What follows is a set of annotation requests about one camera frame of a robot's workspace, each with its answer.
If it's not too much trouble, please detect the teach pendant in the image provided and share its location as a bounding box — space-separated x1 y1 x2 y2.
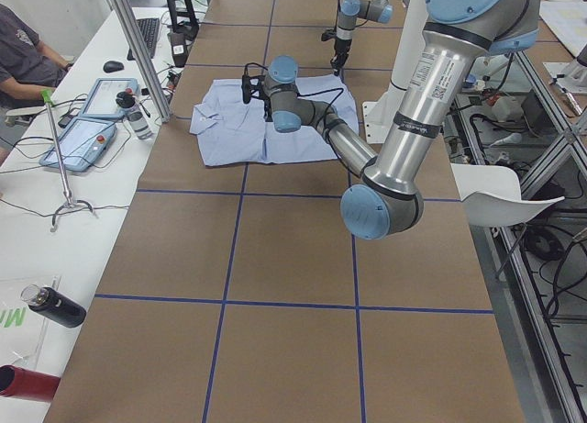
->
59 117 117 173
78 78 138 120

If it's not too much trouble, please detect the lower teach pendant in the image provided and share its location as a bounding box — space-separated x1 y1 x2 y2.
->
59 117 117 173

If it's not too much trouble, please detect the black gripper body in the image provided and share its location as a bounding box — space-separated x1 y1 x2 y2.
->
330 37 352 65
260 93 272 120

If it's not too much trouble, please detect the upper teach pendant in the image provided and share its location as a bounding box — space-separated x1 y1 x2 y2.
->
78 78 138 120

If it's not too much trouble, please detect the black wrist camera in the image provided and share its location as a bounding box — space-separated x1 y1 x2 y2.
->
241 73 265 105
321 28 336 42

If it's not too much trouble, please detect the white camera pillar with base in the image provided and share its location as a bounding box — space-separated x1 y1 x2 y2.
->
362 0 428 144

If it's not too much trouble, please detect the light blue striped shirt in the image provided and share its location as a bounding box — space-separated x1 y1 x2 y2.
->
190 79 335 166

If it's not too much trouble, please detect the black computer mouse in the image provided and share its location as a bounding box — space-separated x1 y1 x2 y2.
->
103 61 125 73

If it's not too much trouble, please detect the aluminium frame post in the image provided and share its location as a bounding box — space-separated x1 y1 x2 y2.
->
110 0 171 123

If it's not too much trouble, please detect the black keyboard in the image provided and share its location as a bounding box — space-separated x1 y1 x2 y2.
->
137 17 161 58

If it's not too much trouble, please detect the black thermos bottle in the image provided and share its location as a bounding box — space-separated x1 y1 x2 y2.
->
20 284 86 328

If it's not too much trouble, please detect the red bottle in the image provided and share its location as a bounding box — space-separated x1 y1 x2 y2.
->
1 365 61 402

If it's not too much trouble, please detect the metal stand with green tip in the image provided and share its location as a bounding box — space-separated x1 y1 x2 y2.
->
41 89 95 233

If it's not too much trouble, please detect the seated person in grey shirt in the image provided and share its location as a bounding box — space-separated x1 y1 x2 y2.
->
1 5 72 109

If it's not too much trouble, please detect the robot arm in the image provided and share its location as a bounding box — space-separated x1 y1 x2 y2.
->
258 0 540 239
321 0 393 75

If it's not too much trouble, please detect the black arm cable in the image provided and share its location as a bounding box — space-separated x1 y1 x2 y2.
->
242 62 368 176

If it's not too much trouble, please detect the clear water bottle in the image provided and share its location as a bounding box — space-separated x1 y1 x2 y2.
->
117 91 152 139

